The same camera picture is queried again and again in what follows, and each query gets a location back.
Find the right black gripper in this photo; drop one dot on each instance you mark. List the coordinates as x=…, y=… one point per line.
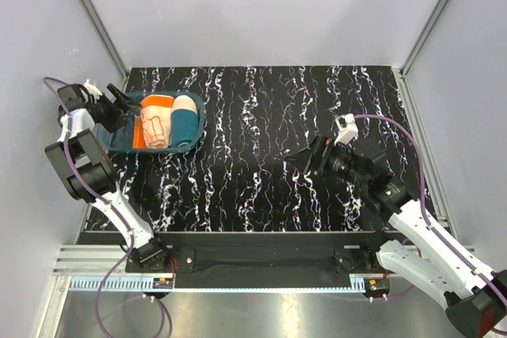
x=321, y=157

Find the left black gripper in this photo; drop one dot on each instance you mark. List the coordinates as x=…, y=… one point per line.
x=117, y=105

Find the orange and cream Doraemon towel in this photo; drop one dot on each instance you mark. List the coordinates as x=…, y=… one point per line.
x=152, y=128

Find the translucent blue plastic tray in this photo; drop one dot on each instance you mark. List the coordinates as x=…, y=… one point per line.
x=121, y=140

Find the teal and cream Doraemon towel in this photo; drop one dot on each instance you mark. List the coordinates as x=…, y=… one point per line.
x=184, y=121

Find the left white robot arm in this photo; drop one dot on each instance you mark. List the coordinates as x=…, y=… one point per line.
x=86, y=170

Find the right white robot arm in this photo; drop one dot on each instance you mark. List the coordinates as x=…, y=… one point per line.
x=471, y=293

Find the right small circuit board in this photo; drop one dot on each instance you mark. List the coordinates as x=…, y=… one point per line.
x=379, y=285

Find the small circuit board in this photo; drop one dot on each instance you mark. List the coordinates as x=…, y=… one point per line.
x=379, y=285
x=163, y=283

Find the left small circuit board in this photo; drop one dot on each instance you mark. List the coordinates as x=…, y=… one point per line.
x=163, y=283

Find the aluminium frame rail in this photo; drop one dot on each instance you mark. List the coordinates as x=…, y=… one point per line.
x=79, y=260

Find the slotted white cable duct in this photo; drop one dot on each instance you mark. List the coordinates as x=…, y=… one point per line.
x=188, y=283

